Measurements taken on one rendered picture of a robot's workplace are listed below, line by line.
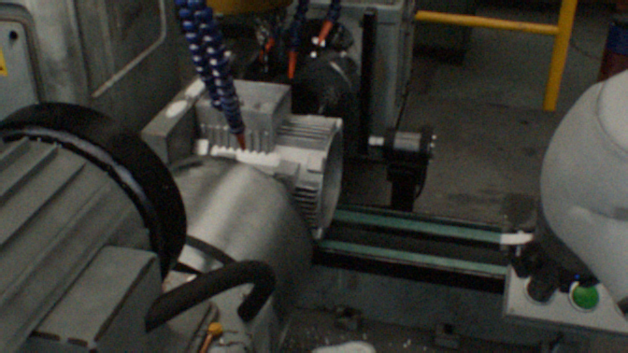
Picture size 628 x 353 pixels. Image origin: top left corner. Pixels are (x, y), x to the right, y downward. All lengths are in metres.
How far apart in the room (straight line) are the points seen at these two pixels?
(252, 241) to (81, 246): 0.33
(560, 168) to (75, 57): 0.70
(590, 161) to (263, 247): 0.44
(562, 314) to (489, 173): 0.77
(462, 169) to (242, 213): 0.87
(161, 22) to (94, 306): 0.85
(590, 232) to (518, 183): 1.11
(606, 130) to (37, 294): 0.34
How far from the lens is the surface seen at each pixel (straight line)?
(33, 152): 0.53
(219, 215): 0.78
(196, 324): 0.63
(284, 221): 0.84
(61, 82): 0.99
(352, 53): 1.27
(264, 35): 0.98
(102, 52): 1.07
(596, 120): 0.43
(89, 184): 0.52
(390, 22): 1.45
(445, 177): 1.55
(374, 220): 1.19
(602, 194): 0.44
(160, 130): 1.00
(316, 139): 1.04
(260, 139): 1.05
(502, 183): 1.56
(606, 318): 0.87
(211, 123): 1.07
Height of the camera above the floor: 1.60
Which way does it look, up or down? 31 degrees down
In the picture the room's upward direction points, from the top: straight up
